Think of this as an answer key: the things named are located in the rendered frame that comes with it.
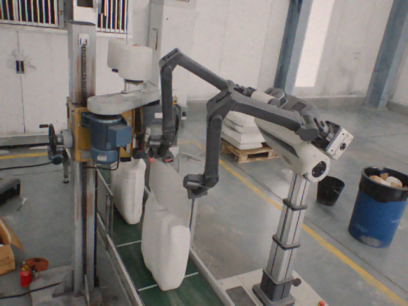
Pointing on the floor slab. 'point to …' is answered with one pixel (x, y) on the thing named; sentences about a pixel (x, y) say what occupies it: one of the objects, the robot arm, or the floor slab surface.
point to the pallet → (241, 156)
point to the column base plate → (62, 289)
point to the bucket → (329, 190)
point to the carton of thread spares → (6, 255)
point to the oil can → (25, 275)
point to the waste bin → (378, 207)
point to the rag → (37, 264)
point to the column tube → (76, 198)
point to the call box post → (193, 218)
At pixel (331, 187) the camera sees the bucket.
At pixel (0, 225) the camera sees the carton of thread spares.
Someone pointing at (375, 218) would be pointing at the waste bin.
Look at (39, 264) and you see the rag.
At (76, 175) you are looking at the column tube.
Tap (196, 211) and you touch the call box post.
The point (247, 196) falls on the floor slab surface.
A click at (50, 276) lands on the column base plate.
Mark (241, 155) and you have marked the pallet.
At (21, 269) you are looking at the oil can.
